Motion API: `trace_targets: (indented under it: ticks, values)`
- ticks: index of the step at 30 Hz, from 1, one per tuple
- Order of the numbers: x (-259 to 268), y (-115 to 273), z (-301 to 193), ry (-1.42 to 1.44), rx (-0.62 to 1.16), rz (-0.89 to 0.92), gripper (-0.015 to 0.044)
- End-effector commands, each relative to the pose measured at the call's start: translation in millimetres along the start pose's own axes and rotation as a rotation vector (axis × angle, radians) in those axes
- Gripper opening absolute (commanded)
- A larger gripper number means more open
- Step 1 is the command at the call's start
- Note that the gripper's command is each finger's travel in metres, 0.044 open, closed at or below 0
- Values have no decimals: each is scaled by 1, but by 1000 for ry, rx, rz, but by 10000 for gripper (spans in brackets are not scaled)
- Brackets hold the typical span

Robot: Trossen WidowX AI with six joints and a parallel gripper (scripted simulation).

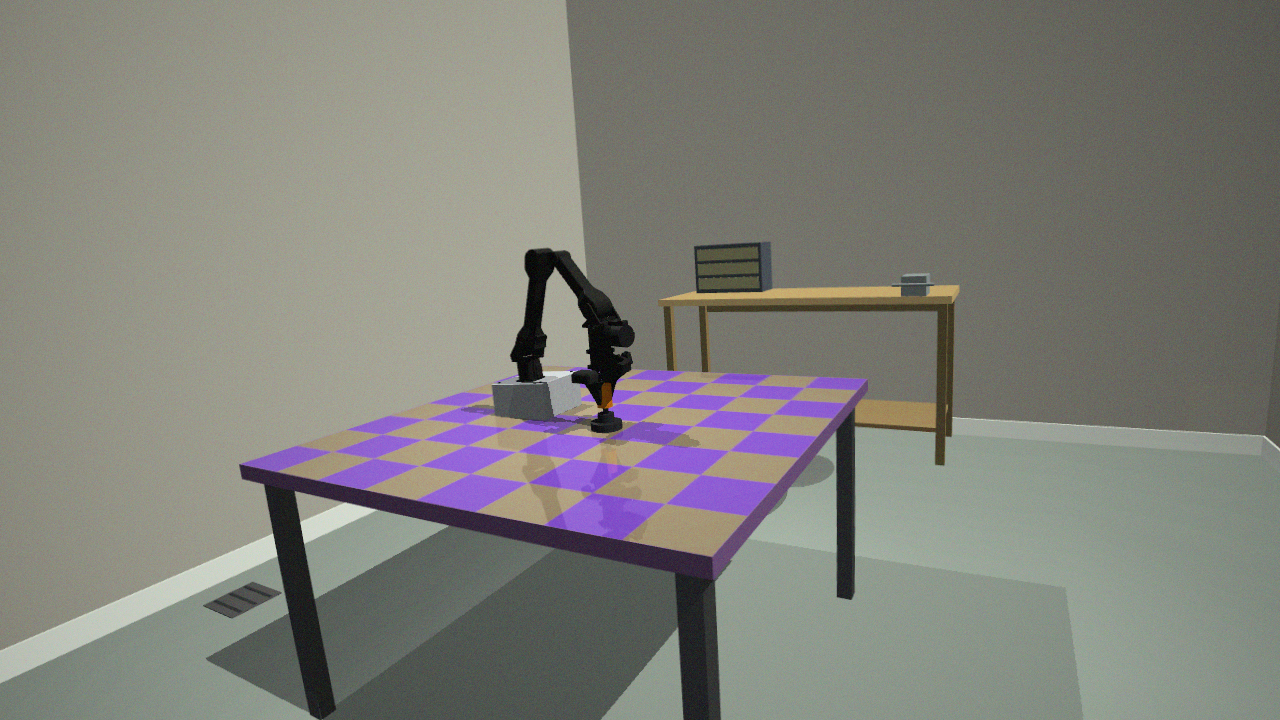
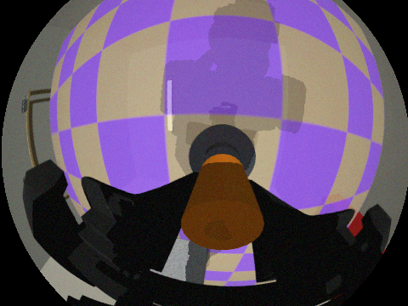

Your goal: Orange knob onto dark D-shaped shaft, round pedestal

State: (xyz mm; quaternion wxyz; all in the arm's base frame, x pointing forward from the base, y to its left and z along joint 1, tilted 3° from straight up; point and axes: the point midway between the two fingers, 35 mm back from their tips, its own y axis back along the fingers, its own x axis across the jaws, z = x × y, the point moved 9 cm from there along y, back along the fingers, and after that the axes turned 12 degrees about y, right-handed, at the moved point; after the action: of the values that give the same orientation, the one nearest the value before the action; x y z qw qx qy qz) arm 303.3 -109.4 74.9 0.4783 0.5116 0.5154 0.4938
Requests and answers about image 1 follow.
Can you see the dark grey round pedestal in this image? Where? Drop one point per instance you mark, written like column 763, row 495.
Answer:
column 606, row 422

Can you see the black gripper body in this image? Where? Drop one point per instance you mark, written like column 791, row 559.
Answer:
column 594, row 375

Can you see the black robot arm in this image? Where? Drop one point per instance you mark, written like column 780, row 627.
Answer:
column 605, row 327

